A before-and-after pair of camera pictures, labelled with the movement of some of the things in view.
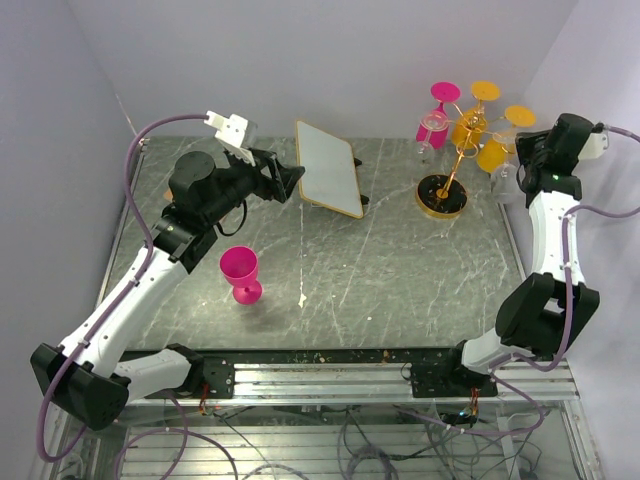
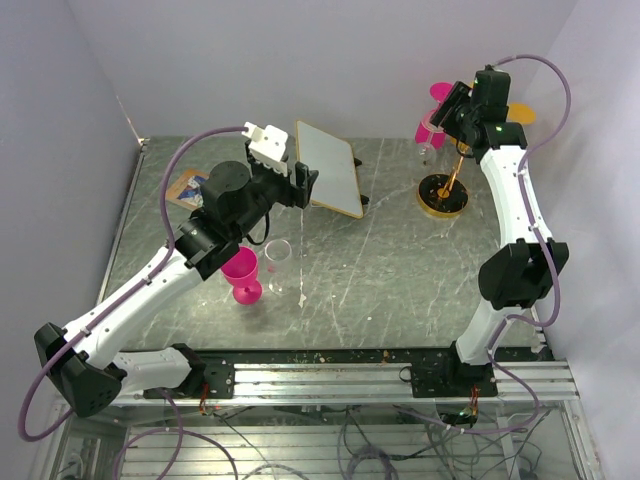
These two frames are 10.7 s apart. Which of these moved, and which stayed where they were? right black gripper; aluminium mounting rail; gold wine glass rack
Moved: right black gripper
Stayed: aluminium mounting rail; gold wine glass rack
